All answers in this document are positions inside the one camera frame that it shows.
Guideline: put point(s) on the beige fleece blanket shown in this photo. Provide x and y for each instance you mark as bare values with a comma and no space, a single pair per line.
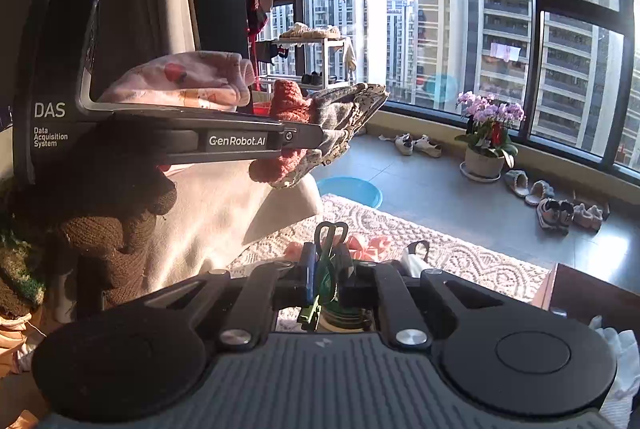
219,211

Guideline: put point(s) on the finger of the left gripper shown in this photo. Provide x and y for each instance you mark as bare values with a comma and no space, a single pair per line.
170,136

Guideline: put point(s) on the pink cardboard box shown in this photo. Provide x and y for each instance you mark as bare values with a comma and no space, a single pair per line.
582,297

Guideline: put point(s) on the white shoes pair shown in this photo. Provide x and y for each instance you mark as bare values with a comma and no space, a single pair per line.
406,145

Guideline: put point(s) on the grey sneakers pair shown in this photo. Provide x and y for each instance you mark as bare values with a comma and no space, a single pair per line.
555,216

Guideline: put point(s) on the blue plastic basin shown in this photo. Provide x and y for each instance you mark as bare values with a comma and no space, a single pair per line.
354,189

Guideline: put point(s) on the metal shoe rack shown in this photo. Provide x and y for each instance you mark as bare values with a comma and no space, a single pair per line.
317,57

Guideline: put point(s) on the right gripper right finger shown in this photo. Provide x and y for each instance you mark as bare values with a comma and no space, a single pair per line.
379,287

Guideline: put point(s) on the green scissors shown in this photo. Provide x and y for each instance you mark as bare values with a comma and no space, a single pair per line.
326,236

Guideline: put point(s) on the potted pink orchid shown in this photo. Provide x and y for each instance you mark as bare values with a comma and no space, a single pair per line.
489,147

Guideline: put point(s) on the white lace tablecloth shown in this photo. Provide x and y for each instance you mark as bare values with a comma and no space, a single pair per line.
510,276

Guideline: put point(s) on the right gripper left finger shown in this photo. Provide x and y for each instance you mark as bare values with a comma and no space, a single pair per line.
257,298

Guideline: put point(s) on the pink patterned cloth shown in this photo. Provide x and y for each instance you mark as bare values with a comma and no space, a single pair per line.
199,79

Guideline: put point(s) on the grey slipper pair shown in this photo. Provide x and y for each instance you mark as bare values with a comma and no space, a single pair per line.
531,193

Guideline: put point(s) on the brown knit gloved hand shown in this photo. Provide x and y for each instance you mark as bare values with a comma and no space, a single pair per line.
92,213

